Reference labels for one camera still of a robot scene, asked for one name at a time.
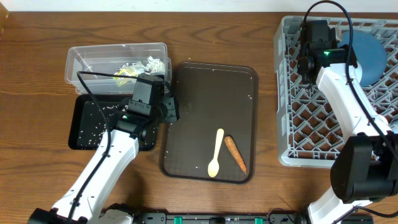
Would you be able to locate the crumpled white tissue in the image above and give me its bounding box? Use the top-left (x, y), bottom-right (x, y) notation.
top-left (146, 56), bottom-right (165, 73)

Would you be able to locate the blue plate bowl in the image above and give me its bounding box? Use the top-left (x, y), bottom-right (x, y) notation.
top-left (353, 30), bottom-right (387, 87)

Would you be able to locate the orange carrot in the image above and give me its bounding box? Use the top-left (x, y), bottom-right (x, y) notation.
top-left (224, 136), bottom-right (247, 174)

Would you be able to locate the yellow plastic spoon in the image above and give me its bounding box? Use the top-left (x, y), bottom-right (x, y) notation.
top-left (208, 128), bottom-right (224, 178)

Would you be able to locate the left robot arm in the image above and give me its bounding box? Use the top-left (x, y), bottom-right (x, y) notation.
top-left (28, 73), bottom-right (179, 223)

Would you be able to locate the black waste tray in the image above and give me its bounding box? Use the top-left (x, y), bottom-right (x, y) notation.
top-left (68, 92), bottom-right (165, 151)

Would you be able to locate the grey dishwasher rack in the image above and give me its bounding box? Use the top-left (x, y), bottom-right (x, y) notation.
top-left (274, 16), bottom-right (397, 169)

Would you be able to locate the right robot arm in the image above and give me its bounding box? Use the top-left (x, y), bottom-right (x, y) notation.
top-left (295, 19), bottom-right (397, 223)

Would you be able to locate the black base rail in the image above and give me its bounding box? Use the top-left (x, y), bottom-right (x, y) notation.
top-left (105, 212), bottom-right (374, 224)

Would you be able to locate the yellow green snack wrapper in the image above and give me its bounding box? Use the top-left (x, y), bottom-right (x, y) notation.
top-left (114, 62), bottom-right (146, 77)

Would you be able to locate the clear plastic waste bin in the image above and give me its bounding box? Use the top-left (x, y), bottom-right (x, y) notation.
top-left (65, 42), bottom-right (172, 95)

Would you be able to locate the dark brown serving tray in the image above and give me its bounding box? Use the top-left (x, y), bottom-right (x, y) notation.
top-left (159, 62), bottom-right (259, 184)

